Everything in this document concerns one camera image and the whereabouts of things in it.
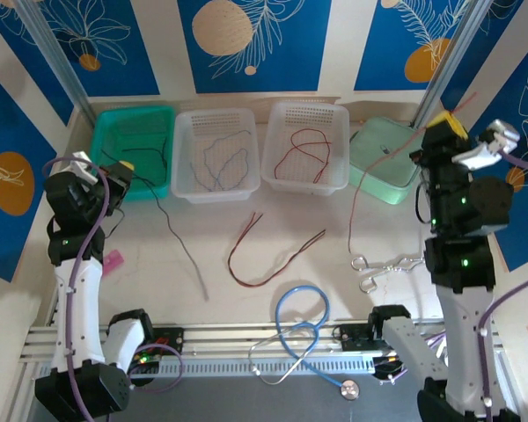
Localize blue cable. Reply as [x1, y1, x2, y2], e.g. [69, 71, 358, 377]
[214, 148, 251, 193]
[189, 128, 254, 193]

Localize teal plastic basket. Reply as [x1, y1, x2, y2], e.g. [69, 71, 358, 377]
[90, 105, 177, 203]

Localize white plastic basket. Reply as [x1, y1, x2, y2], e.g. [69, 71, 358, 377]
[260, 100, 351, 197]
[170, 108, 261, 206]

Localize small pink flat piece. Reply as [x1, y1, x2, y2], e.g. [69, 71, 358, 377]
[101, 249, 127, 277]

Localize metal forceps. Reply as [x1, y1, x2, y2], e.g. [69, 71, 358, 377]
[350, 254, 426, 294]

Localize blue stethoscope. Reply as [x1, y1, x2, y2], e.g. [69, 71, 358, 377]
[248, 284, 362, 403]

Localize aluminium frame post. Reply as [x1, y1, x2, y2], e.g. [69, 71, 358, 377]
[411, 0, 496, 131]
[15, 0, 96, 127]

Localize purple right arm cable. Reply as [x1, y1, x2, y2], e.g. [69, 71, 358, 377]
[376, 147, 528, 422]

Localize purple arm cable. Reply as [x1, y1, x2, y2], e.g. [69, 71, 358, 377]
[376, 147, 528, 422]
[40, 157, 185, 422]

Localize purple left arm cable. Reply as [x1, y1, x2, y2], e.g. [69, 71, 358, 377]
[40, 157, 185, 422]

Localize aluminium front rail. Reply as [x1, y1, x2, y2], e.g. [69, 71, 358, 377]
[19, 323, 498, 366]

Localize grey slotted cable duct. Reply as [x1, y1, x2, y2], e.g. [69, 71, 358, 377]
[129, 357, 378, 379]

